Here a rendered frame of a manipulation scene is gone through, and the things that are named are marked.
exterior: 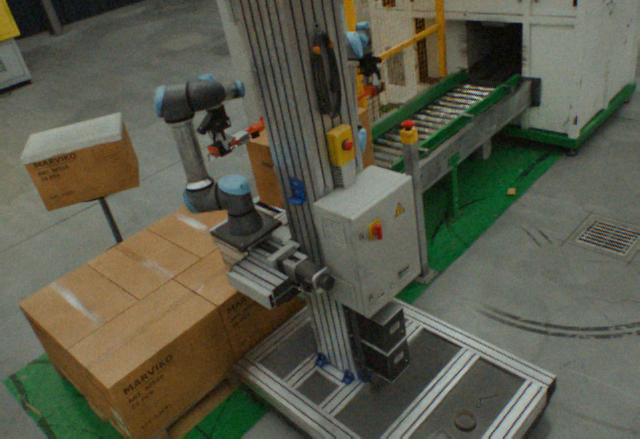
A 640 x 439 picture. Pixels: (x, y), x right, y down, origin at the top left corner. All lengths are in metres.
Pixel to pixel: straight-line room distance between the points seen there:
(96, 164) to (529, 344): 2.82
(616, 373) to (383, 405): 1.14
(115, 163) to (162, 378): 1.65
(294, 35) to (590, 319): 2.25
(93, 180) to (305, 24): 2.42
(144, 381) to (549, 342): 2.00
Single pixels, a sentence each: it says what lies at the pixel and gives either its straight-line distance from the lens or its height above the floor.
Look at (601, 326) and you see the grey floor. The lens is 3.39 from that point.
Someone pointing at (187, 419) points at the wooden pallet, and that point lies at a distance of 3.17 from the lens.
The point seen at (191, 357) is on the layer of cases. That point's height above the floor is 0.38.
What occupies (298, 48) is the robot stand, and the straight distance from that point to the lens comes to 1.96.
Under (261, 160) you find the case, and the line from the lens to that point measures 3.15.
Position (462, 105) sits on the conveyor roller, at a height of 0.55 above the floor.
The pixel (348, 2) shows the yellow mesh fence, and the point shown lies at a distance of 4.00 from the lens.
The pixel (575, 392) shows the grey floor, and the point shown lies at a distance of 3.06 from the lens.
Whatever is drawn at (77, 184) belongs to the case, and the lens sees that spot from 4.08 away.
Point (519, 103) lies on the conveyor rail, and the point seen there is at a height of 0.49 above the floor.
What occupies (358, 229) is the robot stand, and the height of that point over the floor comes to 1.18.
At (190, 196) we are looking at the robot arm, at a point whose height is 1.24.
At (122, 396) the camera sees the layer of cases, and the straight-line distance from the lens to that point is 2.80.
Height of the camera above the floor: 2.32
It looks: 31 degrees down
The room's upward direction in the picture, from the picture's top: 11 degrees counter-clockwise
